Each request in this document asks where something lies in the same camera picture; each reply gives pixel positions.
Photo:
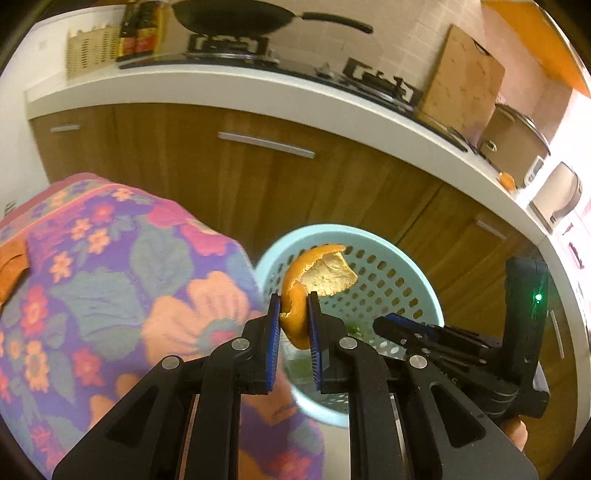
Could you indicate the black wok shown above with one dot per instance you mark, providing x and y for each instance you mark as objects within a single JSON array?
[{"x": 240, "y": 16}]

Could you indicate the floral tablecloth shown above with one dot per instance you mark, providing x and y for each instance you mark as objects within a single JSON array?
[{"x": 115, "y": 277}]

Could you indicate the teal plastic basket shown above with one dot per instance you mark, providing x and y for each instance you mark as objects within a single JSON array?
[{"x": 332, "y": 230}]

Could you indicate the yellow oil bottle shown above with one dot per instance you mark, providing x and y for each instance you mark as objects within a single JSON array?
[{"x": 160, "y": 27}]

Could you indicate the wooden kitchen cabinet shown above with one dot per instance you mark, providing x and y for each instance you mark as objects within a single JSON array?
[{"x": 277, "y": 184}]

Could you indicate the small orange piece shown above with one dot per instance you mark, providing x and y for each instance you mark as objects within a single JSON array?
[{"x": 507, "y": 181}]

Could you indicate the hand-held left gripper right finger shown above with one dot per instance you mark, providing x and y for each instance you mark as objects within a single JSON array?
[{"x": 315, "y": 341}]

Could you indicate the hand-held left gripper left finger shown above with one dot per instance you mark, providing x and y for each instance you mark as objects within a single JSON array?
[{"x": 274, "y": 341}]

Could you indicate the black gas stove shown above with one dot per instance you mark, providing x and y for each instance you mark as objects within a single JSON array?
[{"x": 295, "y": 64}]

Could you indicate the orange snack wrapper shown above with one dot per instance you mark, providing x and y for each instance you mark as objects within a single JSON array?
[{"x": 11, "y": 272}]

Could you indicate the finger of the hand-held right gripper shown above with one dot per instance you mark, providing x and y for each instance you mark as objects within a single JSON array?
[
  {"x": 392, "y": 333},
  {"x": 411, "y": 323}
]

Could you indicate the beige utensil basket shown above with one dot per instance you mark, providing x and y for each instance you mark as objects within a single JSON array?
[{"x": 92, "y": 50}]

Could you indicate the wooden cutting board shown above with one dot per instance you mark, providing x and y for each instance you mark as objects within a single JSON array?
[{"x": 461, "y": 78}]

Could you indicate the small white device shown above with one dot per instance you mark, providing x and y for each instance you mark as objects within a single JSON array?
[{"x": 534, "y": 171}]

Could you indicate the orange wall cabinet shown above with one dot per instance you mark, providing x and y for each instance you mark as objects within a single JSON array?
[{"x": 554, "y": 46}]

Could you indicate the person's right hand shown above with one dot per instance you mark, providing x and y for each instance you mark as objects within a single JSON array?
[{"x": 516, "y": 434}]

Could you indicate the white rice cooker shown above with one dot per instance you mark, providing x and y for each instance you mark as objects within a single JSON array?
[{"x": 556, "y": 198}]

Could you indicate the beige cooking pot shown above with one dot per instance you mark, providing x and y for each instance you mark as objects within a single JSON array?
[{"x": 512, "y": 143}]

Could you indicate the orange peel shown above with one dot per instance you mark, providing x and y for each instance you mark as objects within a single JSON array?
[{"x": 295, "y": 286}]

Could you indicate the dark sauce bottle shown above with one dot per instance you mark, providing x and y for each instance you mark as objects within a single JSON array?
[
  {"x": 127, "y": 32},
  {"x": 147, "y": 27}
]

